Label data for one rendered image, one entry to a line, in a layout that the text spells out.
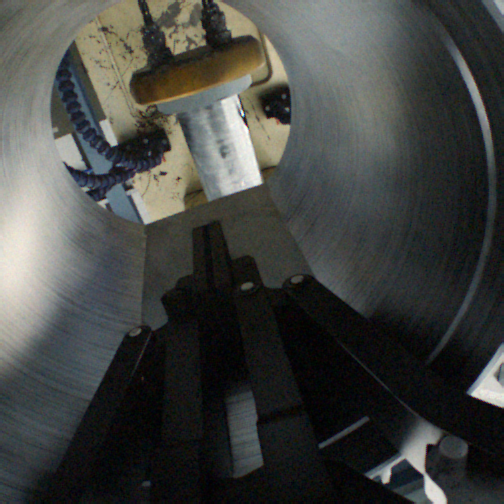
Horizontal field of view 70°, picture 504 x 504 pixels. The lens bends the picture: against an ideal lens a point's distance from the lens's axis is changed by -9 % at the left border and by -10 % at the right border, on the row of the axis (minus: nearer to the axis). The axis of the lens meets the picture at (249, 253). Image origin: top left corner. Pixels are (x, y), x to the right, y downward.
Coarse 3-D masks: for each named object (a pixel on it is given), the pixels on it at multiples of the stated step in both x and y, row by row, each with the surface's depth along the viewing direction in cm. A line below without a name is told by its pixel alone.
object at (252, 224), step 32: (256, 192) 26; (160, 224) 26; (192, 224) 25; (224, 224) 24; (256, 224) 23; (160, 256) 23; (192, 256) 22; (256, 256) 20; (288, 256) 19; (160, 288) 20; (160, 320) 18
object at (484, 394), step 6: (492, 378) 11; (486, 384) 10; (492, 384) 10; (498, 384) 11; (480, 390) 10; (486, 390) 10; (492, 390) 10; (498, 390) 10; (480, 396) 10; (486, 396) 10; (492, 396) 10; (498, 396) 10; (492, 402) 10; (498, 402) 10
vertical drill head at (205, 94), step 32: (160, 32) 42; (224, 32) 42; (160, 64) 43; (192, 64) 41; (224, 64) 42; (256, 64) 45; (160, 96) 43; (192, 96) 45; (224, 96) 46; (192, 128) 50; (224, 128) 50; (224, 160) 52; (256, 160) 55; (224, 192) 54
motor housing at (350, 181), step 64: (0, 0) 7; (64, 0) 11; (256, 0) 14; (320, 0) 9; (384, 0) 7; (448, 0) 5; (0, 64) 11; (320, 64) 15; (384, 64) 10; (448, 64) 7; (0, 128) 14; (320, 128) 19; (384, 128) 13; (448, 128) 9; (0, 192) 15; (64, 192) 22; (320, 192) 20; (384, 192) 14; (448, 192) 10; (0, 256) 14; (64, 256) 19; (128, 256) 23; (320, 256) 18; (384, 256) 14; (448, 256) 11; (0, 320) 13; (64, 320) 16; (128, 320) 18; (384, 320) 13; (448, 320) 10; (0, 384) 11; (64, 384) 13; (320, 384) 14; (0, 448) 10; (64, 448) 11; (256, 448) 13; (320, 448) 12; (384, 448) 11
